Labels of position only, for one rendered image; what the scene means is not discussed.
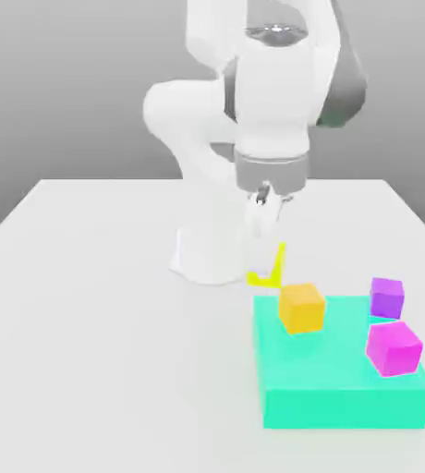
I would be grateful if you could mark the small yellow cube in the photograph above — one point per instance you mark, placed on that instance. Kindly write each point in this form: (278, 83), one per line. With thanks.
(279, 266)

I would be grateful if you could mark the small magenta cube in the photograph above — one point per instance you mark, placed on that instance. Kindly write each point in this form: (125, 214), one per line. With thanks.
(393, 349)

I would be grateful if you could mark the small purple cube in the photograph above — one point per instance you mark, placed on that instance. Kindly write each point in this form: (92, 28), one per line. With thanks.
(387, 299)

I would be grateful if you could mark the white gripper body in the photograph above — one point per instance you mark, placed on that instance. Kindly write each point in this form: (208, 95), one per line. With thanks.
(262, 229)

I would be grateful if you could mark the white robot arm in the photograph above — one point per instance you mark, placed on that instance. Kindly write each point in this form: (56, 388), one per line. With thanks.
(271, 96)

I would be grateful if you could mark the large turquoise box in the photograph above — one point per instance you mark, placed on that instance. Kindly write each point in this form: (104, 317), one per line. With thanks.
(330, 399)

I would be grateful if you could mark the small orange cube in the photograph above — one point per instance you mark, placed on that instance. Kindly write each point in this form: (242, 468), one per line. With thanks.
(301, 308)

